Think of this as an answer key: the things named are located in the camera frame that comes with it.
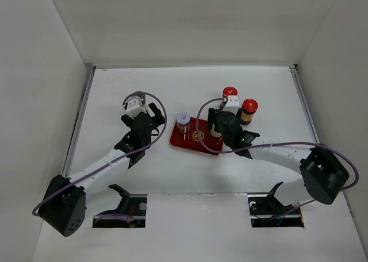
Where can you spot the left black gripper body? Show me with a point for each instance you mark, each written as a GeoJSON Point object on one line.
{"type": "Point", "coordinates": [127, 119]}

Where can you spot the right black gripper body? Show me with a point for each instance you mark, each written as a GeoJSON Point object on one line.
{"type": "Point", "coordinates": [228, 140]}

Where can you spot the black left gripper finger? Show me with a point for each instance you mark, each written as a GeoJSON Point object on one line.
{"type": "Point", "coordinates": [158, 117]}
{"type": "Point", "coordinates": [154, 126]}

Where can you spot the white-lid spice jar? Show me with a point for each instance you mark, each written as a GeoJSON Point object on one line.
{"type": "Point", "coordinates": [183, 122]}

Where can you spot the red-lid orange sauce jar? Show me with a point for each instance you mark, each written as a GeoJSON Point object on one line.
{"type": "Point", "coordinates": [248, 109]}

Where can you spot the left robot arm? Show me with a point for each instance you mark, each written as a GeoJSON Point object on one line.
{"type": "Point", "coordinates": [64, 204]}

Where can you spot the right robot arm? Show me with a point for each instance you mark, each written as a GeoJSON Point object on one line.
{"type": "Point", "coordinates": [322, 175]}

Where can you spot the red-lid dark sauce jar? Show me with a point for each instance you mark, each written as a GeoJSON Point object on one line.
{"type": "Point", "coordinates": [227, 91]}

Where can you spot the red rectangular tray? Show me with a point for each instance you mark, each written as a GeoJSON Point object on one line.
{"type": "Point", "coordinates": [190, 141]}

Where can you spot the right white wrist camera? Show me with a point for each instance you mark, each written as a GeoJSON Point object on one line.
{"type": "Point", "coordinates": [233, 104]}

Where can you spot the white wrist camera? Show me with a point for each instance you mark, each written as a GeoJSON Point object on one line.
{"type": "Point", "coordinates": [233, 104]}
{"type": "Point", "coordinates": [135, 108]}

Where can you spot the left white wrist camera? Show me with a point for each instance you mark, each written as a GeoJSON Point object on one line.
{"type": "Point", "coordinates": [135, 108]}

